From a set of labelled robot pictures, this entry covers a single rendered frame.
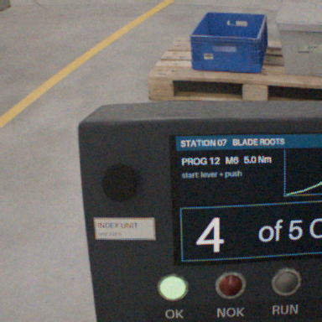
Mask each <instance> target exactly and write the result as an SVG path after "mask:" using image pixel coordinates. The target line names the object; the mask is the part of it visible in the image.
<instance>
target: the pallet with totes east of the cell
mask: <svg viewBox="0 0 322 322"><path fill-rule="evenodd" d="M160 59H161V61H158V62H157V63H156V65H155V68H153V69H152V70H151V71H150V72H149V73H148V75H147V79H148V94H149V95H148V99H149V100H151V101H157V100H171V101H315V100H306V99H288V98H284V97H270V96H269V91H268V86H293V87H299V88H314V89H322V77H315V76H301V75H285V71H284V63H283V52H282V48H281V43H280V42H272V41H268V46H267V52H266V56H265V58H264V62H263V65H262V71H261V72H260V73H258V74H253V73H235V72H230V71H209V70H193V69H192V68H191V60H192V57H191V47H190V38H177V39H176V40H175V41H174V42H173V45H171V46H170V47H169V48H168V51H166V52H165V53H164V55H163V57H161V58H160ZM177 81H214V82H224V83H239V84H243V85H242V95H231V94H216V93H201V92H180V91H177Z"/></svg>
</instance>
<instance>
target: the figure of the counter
mask: <svg viewBox="0 0 322 322"><path fill-rule="evenodd" d="M240 217H241V204H233V205H189V206H180V207H179V237H180V249H179V255H180V262H219V261H229V260H239V252H240V235H241V233H240Z"/></svg>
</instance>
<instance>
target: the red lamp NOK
mask: <svg viewBox="0 0 322 322"><path fill-rule="evenodd" d="M246 285H247V283H246V280H245V278H244V276H243V275H242V274H241V273H238V272H236V271H229V272H225V273H223V274H222V275H220V277H218V278H217V279H216V285H215V286H216V290H217V293H218V294H219V295H221V297H223V298H226V299H233V298H236V297H238V296H239V295H240V294H242V293H243V291H244V290H245V287H246Z"/></svg>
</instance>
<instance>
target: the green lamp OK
mask: <svg viewBox="0 0 322 322"><path fill-rule="evenodd" d="M188 289H189V285H188V281H187V280H186V278H184V277H183V275H179V274H177V273H169V274H166V275H164V276H162V277H161V278H160V279H159V281H158V292H159V294H160V295H161V296H162V297H163V298H165V299H167V300H180V299H181V298H183V297H184V296H185V295H186V293H187V291H188Z"/></svg>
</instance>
